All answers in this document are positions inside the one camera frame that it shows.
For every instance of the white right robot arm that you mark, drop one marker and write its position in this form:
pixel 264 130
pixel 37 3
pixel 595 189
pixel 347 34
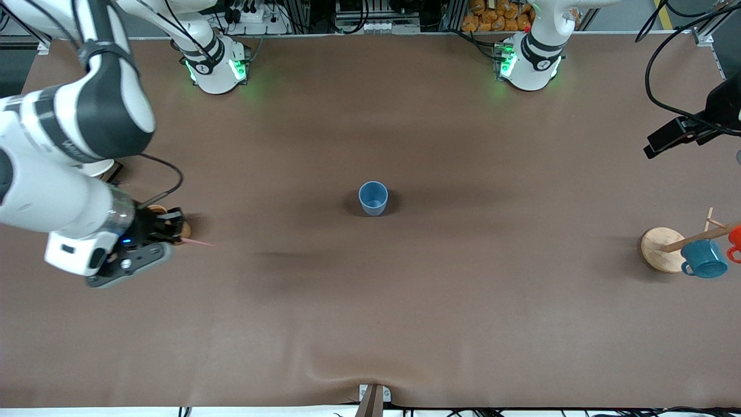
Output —
pixel 35 191

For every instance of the pink chopstick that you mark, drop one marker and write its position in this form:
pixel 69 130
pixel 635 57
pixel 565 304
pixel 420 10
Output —
pixel 200 242

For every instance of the brown wooden cup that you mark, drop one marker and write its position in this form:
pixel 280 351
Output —
pixel 186 230

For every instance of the red mug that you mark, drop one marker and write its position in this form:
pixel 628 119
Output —
pixel 735 237

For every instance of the blue plastic cup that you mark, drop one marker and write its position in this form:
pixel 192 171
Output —
pixel 373 200

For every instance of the wooden mug tree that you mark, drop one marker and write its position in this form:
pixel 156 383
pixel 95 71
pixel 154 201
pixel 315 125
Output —
pixel 663 249

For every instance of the metal table edge bracket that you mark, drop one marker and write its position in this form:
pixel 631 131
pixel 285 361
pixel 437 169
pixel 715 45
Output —
pixel 372 399

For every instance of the white power strip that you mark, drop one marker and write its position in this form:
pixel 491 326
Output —
pixel 255 14

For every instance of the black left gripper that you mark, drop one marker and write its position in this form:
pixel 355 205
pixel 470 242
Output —
pixel 725 105

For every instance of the pile of orange bread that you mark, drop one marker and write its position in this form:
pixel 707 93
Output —
pixel 498 14

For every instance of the white cup with black print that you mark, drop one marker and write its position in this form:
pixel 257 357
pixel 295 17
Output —
pixel 98 168

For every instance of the teal enamel mug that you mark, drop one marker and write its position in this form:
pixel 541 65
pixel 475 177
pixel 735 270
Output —
pixel 703 259

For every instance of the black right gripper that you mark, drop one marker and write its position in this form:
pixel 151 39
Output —
pixel 148 227

